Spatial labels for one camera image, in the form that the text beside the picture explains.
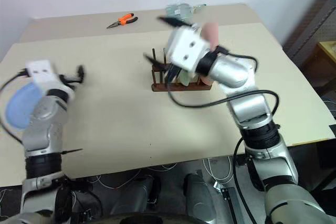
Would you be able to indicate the clear plastic bag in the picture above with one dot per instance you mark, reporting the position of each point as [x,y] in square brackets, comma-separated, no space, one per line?
[178,11]

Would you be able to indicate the blue plate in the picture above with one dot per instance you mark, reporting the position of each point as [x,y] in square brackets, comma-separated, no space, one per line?
[19,107]

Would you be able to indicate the pink plate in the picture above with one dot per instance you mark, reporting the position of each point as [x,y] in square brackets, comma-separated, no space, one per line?
[211,33]

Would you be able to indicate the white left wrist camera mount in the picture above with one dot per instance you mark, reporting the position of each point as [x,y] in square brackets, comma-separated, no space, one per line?
[42,71]

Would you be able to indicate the green plate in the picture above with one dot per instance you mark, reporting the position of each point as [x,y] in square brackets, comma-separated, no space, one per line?
[185,78]

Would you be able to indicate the wooden box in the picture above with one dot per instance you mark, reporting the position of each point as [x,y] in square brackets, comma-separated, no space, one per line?
[326,61]

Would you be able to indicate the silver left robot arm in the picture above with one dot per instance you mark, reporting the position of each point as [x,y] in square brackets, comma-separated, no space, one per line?
[42,129]

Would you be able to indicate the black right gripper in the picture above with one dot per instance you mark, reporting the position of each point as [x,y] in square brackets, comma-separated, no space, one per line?
[172,74]

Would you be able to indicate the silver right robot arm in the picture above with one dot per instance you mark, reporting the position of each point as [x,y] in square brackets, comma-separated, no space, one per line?
[236,73]

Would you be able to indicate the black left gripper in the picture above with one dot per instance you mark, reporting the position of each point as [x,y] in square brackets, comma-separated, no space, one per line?
[67,80]

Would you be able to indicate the dark grey rounded housing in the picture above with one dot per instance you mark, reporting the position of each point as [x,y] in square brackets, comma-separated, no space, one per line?
[199,197]

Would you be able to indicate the wooden dish rack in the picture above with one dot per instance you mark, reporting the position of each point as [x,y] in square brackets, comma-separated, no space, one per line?
[183,87]

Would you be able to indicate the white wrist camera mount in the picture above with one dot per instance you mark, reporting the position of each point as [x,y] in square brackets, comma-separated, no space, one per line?
[186,45]
[42,71]

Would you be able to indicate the black metal bar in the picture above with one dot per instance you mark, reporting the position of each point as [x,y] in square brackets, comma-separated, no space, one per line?
[231,203]

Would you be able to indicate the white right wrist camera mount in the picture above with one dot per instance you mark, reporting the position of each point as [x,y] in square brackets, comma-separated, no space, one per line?
[186,45]

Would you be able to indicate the dark perforated panel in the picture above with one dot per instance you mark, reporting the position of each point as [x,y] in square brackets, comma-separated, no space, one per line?
[312,24]

